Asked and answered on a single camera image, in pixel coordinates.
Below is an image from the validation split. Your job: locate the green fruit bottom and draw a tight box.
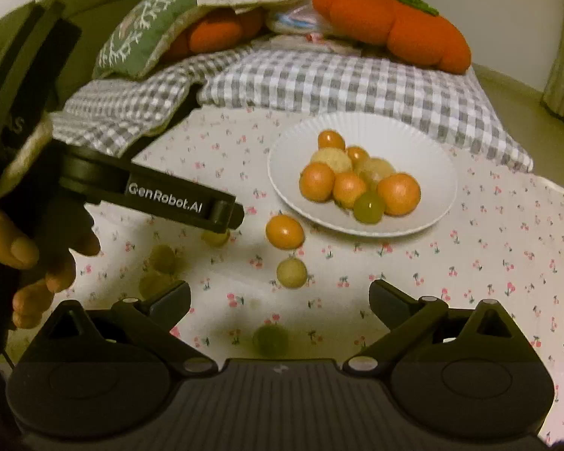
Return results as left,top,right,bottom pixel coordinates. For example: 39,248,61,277
352,191,385,225

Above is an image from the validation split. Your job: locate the orange fruit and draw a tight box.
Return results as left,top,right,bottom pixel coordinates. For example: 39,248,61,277
299,162,335,203
318,129,346,151
332,171,368,210
345,145,369,168

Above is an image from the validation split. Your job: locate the person's left hand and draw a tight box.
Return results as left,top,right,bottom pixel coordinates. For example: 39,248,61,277
0,212,100,329

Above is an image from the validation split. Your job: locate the pale yellow fruit on sheet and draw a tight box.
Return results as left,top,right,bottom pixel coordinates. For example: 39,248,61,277
202,230,230,247

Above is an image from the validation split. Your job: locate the yellow fruit in shadow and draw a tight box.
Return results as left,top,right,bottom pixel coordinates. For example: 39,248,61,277
147,244,176,275

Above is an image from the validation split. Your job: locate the grey gingham pillow left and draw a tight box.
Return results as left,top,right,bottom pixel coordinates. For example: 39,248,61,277
48,51,246,158

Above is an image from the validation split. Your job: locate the grey gingham pillow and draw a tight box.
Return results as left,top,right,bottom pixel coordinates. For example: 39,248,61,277
199,49,534,172
48,51,246,158

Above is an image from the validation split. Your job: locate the orange tomato on sheet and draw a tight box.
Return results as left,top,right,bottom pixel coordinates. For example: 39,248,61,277
266,215,305,250

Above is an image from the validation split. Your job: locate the yellow fruit by right finger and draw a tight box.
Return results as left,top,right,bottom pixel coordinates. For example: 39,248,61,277
276,257,309,289

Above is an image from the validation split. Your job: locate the orange fruit plate right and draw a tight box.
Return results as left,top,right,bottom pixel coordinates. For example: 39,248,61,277
376,173,422,217

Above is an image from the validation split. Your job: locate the cherry print bed sheet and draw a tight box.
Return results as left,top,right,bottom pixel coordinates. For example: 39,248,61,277
9,103,564,445

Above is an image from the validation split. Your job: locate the orange fruit in plate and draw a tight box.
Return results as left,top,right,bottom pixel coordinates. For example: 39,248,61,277
332,171,368,210

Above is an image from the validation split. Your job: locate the yellow fruit behind in plate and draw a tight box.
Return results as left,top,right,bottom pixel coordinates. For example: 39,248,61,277
355,157,395,191

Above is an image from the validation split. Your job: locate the green patterned cushion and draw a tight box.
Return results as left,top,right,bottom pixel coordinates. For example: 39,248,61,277
91,0,204,81

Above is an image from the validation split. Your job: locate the grey gingham pillow right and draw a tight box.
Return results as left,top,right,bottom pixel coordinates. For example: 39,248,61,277
199,49,534,172

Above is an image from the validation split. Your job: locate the white ribbed plate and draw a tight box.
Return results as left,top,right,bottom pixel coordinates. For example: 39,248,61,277
268,113,457,238

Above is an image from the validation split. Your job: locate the orange plush under cushion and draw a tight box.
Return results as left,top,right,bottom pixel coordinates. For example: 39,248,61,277
161,7,266,62

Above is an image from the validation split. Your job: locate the stack of papers and bags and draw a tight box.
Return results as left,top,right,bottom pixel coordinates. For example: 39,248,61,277
259,0,362,56

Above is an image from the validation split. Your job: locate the orange carrot plush large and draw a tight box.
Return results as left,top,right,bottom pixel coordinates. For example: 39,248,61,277
312,0,472,74

